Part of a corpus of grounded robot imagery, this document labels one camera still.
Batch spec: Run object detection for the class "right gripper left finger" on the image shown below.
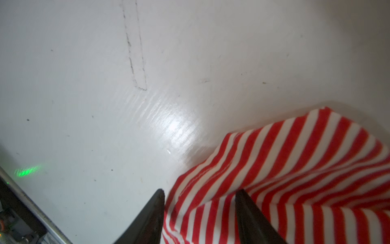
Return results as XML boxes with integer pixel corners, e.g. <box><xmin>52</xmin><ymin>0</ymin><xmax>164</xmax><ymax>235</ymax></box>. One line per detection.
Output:
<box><xmin>115</xmin><ymin>189</ymin><xmax>165</xmax><ymax>244</ymax></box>

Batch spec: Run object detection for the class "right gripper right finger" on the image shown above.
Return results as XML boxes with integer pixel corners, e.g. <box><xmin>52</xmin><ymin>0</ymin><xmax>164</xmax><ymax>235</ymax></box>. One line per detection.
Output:
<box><xmin>235</xmin><ymin>189</ymin><xmax>286</xmax><ymax>244</ymax></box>

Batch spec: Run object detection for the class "red white striped garment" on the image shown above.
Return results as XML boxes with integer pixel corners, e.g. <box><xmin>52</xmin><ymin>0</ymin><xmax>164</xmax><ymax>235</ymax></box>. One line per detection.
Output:
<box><xmin>161</xmin><ymin>107</ymin><xmax>390</xmax><ymax>244</ymax></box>

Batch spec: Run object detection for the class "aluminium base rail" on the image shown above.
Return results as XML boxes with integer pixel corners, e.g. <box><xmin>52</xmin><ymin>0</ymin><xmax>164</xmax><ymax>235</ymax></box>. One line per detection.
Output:
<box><xmin>1</xmin><ymin>169</ymin><xmax>71</xmax><ymax>244</ymax></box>

